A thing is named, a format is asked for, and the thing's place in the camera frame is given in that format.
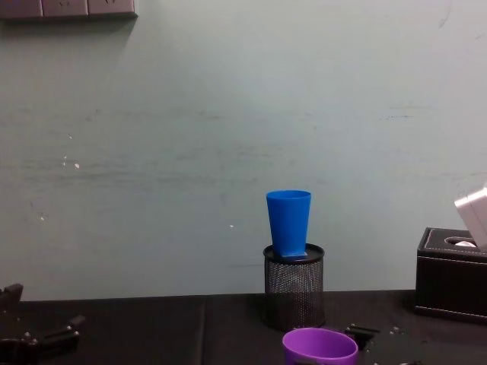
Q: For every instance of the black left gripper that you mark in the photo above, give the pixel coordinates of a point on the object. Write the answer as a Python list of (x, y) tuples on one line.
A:
[(23, 351)]

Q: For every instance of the black table cloth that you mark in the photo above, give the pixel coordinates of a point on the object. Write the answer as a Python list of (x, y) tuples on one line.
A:
[(160, 331)]

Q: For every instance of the black mesh pen holder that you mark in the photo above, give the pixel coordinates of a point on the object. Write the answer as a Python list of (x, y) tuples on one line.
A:
[(293, 289)]

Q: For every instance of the blue plastic cup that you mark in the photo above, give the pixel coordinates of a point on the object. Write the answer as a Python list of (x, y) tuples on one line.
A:
[(289, 220)]

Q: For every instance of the purple plastic cup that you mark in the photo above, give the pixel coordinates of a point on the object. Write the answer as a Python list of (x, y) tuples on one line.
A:
[(319, 346)]

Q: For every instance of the small black clip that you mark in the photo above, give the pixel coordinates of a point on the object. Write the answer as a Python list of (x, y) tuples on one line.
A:
[(361, 334)]

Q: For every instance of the black leather tissue box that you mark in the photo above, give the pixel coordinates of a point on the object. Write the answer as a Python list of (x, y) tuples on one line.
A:
[(449, 281)]

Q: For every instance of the white tissue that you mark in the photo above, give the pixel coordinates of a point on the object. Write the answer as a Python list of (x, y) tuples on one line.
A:
[(464, 243)]

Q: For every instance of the grey wall socket panel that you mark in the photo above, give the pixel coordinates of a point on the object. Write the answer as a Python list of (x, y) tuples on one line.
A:
[(68, 7)]

